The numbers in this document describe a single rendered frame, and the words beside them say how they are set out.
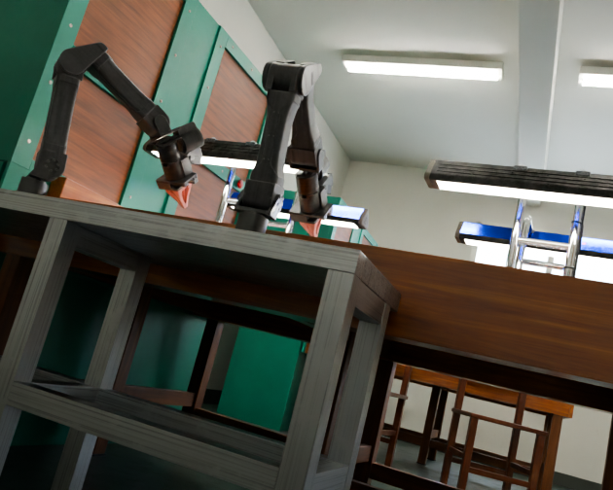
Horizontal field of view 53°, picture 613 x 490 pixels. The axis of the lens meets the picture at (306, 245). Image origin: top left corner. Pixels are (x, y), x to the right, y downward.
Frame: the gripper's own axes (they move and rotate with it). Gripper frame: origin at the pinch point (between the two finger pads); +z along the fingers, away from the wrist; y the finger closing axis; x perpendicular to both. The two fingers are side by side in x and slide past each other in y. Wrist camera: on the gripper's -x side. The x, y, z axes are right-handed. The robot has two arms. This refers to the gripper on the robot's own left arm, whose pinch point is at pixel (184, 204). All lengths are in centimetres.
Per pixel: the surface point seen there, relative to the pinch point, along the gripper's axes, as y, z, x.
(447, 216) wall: 72, 280, -458
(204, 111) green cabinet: 54, 6, -81
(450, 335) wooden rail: -85, 7, 24
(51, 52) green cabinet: 49, -40, -13
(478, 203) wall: 42, 270, -475
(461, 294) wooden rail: -85, 1, 17
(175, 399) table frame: 45, 103, -7
